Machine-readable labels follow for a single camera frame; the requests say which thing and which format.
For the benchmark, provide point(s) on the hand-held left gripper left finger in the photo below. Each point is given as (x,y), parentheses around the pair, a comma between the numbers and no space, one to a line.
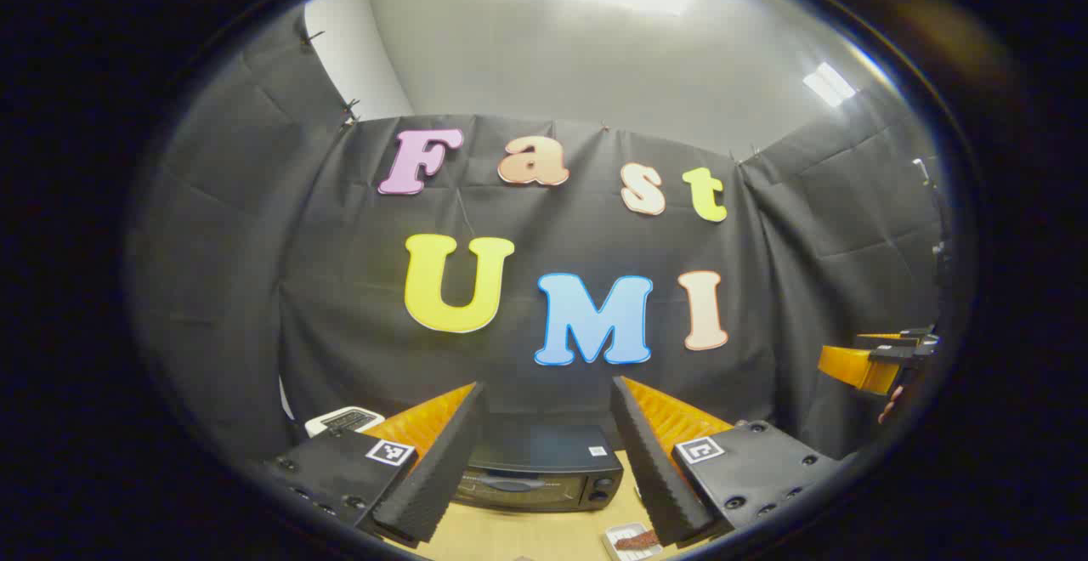
(442,467)

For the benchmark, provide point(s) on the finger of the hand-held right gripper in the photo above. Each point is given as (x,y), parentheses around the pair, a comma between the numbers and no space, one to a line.
(901,344)
(858,368)

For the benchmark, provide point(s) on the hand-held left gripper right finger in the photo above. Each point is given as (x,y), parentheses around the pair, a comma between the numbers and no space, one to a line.
(650,467)

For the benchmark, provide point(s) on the black electric oven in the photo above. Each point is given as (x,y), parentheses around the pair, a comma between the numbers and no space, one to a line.
(544,450)

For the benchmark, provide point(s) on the small white ribbed tray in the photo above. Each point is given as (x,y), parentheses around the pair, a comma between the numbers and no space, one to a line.
(614,535)

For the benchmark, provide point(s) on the white toaster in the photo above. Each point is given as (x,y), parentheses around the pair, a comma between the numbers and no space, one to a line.
(340,419)

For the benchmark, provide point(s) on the black backdrop cloth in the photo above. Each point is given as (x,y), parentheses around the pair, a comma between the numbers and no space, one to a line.
(340,289)

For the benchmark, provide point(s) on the small ceiling light panel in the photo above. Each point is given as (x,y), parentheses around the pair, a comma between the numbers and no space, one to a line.
(829,85)

